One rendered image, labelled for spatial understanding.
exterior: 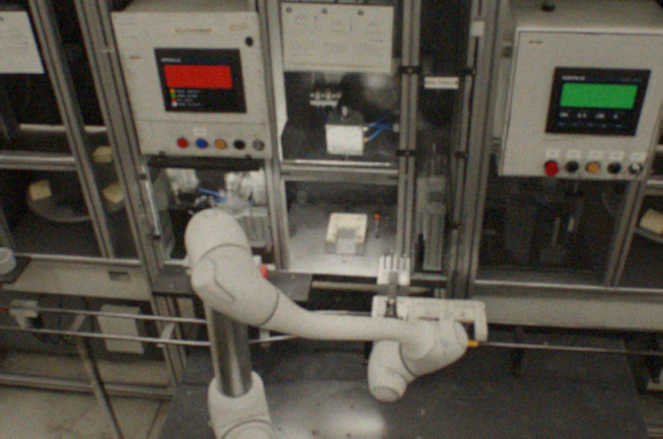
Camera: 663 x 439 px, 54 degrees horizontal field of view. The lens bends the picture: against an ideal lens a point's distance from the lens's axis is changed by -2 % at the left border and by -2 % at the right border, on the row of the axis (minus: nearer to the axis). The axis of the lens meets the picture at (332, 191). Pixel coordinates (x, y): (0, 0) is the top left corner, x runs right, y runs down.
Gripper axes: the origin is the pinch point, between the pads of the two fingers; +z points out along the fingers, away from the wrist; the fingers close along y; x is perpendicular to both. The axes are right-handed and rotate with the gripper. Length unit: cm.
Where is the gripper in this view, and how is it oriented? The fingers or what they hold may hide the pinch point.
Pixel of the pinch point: (393, 285)
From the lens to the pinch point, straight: 206.2
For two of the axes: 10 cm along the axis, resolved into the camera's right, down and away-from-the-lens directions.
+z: 1.1, -5.7, 8.1
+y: -0.3, -8.2, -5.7
